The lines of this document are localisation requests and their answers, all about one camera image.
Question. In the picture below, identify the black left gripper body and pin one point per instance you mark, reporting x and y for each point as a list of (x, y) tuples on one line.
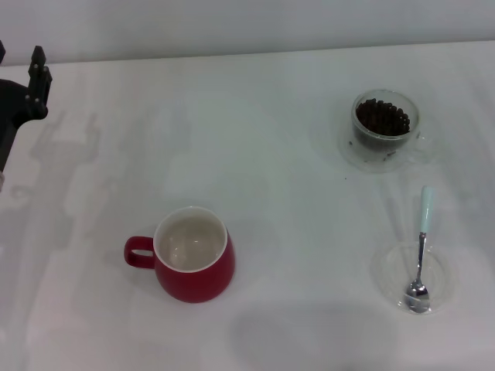
[(9, 112)]

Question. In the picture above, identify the coffee beans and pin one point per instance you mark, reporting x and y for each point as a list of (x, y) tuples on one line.
[(383, 118)]

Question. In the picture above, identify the double-walled glass cup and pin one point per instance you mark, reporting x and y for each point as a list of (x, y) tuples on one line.
[(383, 154)]

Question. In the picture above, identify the clear glass saucer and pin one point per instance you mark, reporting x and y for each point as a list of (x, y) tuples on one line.
[(439, 270)]

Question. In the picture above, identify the red mug white inside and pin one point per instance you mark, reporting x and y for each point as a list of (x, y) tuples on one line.
[(195, 278)]

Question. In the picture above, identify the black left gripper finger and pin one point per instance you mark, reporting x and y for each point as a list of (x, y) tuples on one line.
[(38, 92), (1, 52)]

